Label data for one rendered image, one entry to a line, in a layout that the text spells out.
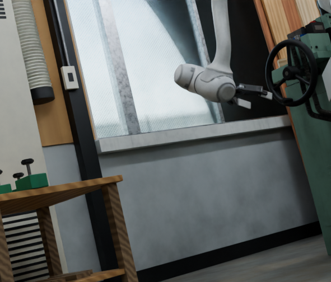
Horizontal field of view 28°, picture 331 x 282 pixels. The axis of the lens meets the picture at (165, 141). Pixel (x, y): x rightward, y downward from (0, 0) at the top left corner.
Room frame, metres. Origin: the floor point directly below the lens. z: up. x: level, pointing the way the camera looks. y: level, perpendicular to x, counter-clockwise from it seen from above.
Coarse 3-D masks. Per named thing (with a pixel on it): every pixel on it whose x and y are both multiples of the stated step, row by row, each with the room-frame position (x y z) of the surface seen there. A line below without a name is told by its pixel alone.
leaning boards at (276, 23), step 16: (256, 0) 4.46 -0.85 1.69; (272, 0) 4.51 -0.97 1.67; (288, 0) 4.66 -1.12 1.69; (304, 0) 4.73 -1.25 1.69; (272, 16) 4.47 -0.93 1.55; (288, 16) 4.62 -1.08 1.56; (304, 16) 4.69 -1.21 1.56; (272, 32) 4.45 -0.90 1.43; (288, 32) 4.53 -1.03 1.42; (272, 48) 4.45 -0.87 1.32; (288, 112) 4.42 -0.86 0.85
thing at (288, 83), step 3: (327, 60) 2.81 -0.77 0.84; (321, 63) 2.84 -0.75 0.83; (324, 63) 2.83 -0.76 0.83; (327, 63) 2.81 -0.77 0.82; (318, 66) 2.86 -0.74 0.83; (321, 66) 2.84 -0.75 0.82; (324, 66) 2.83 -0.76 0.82; (321, 69) 2.85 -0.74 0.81; (288, 81) 3.01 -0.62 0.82; (291, 81) 3.00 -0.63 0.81; (294, 81) 2.98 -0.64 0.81; (297, 81) 2.97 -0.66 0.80; (288, 84) 3.01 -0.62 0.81; (291, 84) 3.00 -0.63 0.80
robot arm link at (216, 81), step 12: (216, 0) 2.40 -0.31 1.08; (216, 12) 2.39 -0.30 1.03; (216, 24) 2.38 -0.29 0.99; (228, 24) 2.38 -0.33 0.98; (216, 36) 2.38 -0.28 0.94; (228, 36) 2.37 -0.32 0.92; (216, 48) 2.38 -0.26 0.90; (228, 48) 2.36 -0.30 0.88; (216, 60) 2.36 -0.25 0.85; (228, 60) 2.37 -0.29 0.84; (204, 72) 2.39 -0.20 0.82; (216, 72) 2.35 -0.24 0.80; (228, 72) 2.36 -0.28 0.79; (204, 84) 2.38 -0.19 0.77; (216, 84) 2.33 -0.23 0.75; (228, 84) 2.33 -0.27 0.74; (204, 96) 2.41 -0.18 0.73; (216, 96) 2.34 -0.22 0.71; (228, 96) 2.35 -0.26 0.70
